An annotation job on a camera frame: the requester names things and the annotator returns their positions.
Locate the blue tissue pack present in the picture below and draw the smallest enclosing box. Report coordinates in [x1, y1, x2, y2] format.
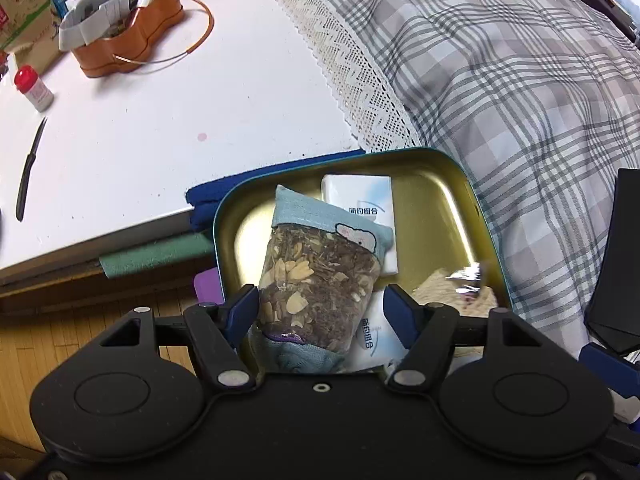
[578, 344, 639, 430]

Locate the small white tissue pack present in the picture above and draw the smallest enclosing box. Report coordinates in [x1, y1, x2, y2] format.
[344, 290, 408, 373]

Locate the teal gold metal tin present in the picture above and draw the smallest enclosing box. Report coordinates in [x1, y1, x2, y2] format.
[211, 146, 514, 376]

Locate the black box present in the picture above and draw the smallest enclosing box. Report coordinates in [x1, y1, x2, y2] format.
[585, 169, 639, 356]

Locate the black pen knife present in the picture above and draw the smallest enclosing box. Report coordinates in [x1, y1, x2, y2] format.
[15, 117, 48, 222]

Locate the grey plaid bed cover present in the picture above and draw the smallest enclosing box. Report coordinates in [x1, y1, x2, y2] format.
[276, 0, 639, 354]

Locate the red cap white bottle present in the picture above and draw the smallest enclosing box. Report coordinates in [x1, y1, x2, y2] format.
[14, 65, 54, 113]

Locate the cardboard box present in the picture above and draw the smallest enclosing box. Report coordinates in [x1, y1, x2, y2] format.
[1, 0, 61, 75]

